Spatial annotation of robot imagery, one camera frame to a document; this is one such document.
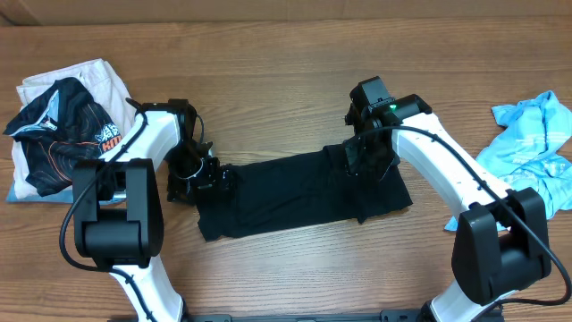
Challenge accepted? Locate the black t-shirt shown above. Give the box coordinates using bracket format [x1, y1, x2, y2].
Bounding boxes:
[196, 145, 412, 242]

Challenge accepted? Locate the light blue t-shirt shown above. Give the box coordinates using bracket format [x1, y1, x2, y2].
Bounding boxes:
[443, 89, 572, 233]

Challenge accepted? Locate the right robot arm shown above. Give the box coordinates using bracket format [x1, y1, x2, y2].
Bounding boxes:
[345, 77, 551, 321]

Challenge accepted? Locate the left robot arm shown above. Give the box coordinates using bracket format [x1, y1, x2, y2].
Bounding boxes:
[61, 98, 231, 322]

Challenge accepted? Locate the beige folded garment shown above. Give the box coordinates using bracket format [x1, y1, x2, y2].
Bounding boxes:
[12, 58, 135, 199]

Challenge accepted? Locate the grey blue folded cloth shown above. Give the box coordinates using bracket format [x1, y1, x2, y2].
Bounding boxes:
[5, 184, 73, 204]

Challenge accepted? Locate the black orange printed jersey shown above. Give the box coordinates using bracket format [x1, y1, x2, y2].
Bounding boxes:
[4, 77, 122, 197]

